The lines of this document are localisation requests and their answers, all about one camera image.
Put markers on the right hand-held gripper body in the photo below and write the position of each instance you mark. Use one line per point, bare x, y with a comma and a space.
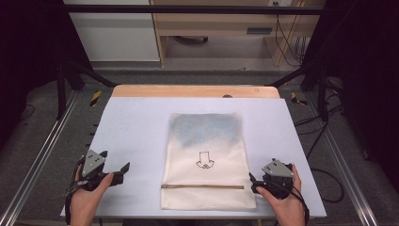
277, 171

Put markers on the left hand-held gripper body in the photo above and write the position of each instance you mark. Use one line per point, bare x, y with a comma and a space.
93, 163

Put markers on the white mesh laundry bag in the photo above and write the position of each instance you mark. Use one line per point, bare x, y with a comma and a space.
204, 141

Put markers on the person's right hand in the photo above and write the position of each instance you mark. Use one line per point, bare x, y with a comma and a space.
287, 210

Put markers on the person's left hand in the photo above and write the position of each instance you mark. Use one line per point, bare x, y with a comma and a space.
84, 204

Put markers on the white table mat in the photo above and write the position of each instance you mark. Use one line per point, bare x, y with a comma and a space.
131, 132

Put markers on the yellow black tape marker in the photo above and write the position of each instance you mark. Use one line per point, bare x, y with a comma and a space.
295, 98
95, 98

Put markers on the black metal stand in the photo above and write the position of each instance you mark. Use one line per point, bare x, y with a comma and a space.
61, 94
323, 94

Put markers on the white cabinet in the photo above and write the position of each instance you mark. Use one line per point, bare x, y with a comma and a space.
116, 37

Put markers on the black curtain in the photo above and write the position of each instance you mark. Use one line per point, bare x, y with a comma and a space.
28, 47
370, 62

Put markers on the light wooden desk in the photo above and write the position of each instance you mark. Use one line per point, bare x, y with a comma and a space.
213, 23

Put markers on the aluminium floor rail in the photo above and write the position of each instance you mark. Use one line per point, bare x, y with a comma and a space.
344, 169
37, 160

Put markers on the black horizontal frame bar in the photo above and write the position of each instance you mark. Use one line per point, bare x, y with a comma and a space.
188, 9

